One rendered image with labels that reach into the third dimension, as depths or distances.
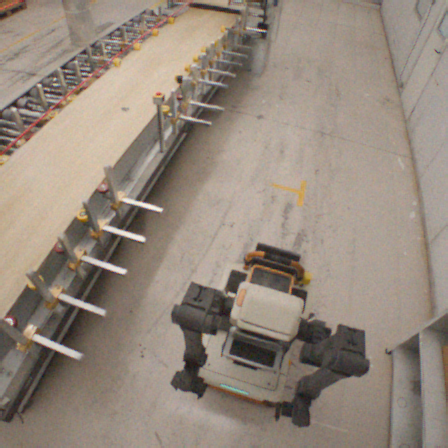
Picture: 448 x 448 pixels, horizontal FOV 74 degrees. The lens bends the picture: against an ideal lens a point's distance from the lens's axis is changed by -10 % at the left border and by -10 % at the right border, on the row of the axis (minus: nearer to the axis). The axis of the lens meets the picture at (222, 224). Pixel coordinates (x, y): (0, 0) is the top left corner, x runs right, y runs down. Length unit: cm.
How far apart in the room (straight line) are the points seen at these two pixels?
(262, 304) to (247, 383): 110
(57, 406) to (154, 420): 68
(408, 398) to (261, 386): 110
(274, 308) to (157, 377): 148
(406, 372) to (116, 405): 210
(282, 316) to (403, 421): 168
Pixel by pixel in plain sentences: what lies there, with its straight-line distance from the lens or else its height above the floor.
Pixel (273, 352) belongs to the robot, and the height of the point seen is 104.
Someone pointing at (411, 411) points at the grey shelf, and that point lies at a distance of 274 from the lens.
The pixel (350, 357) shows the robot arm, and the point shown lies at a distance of 92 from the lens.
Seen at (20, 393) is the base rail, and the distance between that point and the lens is 198.
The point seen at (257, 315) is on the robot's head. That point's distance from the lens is 119.
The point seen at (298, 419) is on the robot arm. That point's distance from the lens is 129.
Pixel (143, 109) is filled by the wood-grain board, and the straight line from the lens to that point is 292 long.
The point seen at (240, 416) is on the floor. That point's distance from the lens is 246.
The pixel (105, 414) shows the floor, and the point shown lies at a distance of 252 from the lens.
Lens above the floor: 243
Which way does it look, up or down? 51 degrees down
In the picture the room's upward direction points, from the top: 6 degrees clockwise
